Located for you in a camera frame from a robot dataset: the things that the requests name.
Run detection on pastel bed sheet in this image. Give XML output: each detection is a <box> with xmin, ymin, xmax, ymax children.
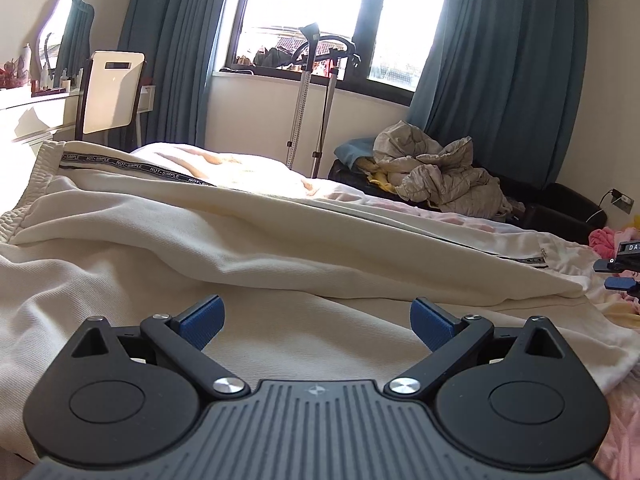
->
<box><xmin>129</xmin><ymin>142</ymin><xmax>640</xmax><ymax>476</ymax></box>

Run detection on hot pink fluffy cloth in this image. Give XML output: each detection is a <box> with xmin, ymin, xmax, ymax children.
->
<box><xmin>588</xmin><ymin>226</ymin><xmax>639</xmax><ymax>259</ymax></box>

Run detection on black leather sofa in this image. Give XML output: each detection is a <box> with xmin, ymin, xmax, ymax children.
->
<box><xmin>328</xmin><ymin>159</ymin><xmax>608</xmax><ymax>245</ymax></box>

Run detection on beige quilted jacket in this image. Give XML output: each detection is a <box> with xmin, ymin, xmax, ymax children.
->
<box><xmin>369</xmin><ymin>122</ymin><xmax>513</xmax><ymax>220</ymax></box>

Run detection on teal cloth on sofa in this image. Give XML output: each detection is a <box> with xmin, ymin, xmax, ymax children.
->
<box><xmin>334</xmin><ymin>136</ymin><xmax>375</xmax><ymax>168</ymax></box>

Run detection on right teal curtain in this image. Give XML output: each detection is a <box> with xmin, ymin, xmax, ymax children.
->
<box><xmin>408</xmin><ymin>0</ymin><xmax>589</xmax><ymax>188</ymax></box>

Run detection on teal curtain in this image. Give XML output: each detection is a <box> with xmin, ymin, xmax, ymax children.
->
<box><xmin>408</xmin><ymin>0</ymin><xmax>589</xmax><ymax>188</ymax></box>
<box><xmin>117</xmin><ymin>0</ymin><xmax>226</xmax><ymax>148</ymax></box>

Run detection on white black chair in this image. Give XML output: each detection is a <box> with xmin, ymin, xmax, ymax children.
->
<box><xmin>74</xmin><ymin>51</ymin><xmax>145</xmax><ymax>148</ymax></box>

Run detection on white drawer dresser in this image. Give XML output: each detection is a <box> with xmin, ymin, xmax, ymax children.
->
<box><xmin>1</xmin><ymin>86</ymin><xmax>80</xmax><ymax>145</ymax></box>

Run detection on wavy vanity mirror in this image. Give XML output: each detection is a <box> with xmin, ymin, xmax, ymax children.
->
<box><xmin>35</xmin><ymin>0</ymin><xmax>96</xmax><ymax>88</ymax></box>

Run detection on garment steamer stand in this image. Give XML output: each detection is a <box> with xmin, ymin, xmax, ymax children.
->
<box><xmin>284</xmin><ymin>23</ymin><xmax>364</xmax><ymax>179</ymax></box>

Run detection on left teal curtain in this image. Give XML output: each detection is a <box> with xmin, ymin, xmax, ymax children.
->
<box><xmin>117</xmin><ymin>0</ymin><xmax>226</xmax><ymax>148</ymax></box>

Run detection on black framed window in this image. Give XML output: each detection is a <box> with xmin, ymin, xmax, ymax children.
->
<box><xmin>218</xmin><ymin>0</ymin><xmax>444</xmax><ymax>105</ymax></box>

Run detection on wall power outlet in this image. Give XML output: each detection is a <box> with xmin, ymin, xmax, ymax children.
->
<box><xmin>611</xmin><ymin>188</ymin><xmax>634</xmax><ymax>214</ymax></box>

